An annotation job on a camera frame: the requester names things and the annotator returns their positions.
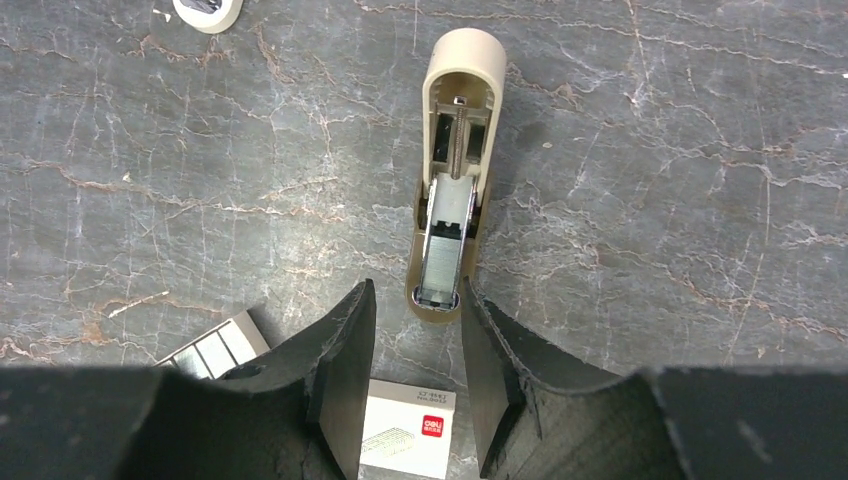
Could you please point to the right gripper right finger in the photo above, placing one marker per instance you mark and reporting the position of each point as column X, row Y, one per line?
column 539, row 412

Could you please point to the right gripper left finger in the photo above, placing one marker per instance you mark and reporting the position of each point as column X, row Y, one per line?
column 295, row 412

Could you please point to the white staple tray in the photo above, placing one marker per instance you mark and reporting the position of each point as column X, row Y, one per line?
column 234, row 342

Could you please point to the white staple box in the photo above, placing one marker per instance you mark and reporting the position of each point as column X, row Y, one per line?
column 408, row 428

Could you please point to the grey staple strip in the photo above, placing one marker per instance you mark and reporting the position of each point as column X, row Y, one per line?
column 437, row 287

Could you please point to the beige stapler base half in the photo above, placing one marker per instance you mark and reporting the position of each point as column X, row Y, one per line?
column 462, row 97

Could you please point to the white stapler top half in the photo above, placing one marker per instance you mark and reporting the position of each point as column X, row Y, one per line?
column 208, row 16

